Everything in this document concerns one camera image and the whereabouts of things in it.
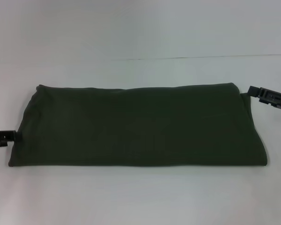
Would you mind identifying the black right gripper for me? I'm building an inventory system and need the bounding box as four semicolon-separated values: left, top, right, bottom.
247;85;281;113

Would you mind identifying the dark green FREE t-shirt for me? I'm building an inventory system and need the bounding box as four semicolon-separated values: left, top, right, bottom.
8;82;269;168

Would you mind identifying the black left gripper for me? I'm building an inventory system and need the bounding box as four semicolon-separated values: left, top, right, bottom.
0;127;22;150

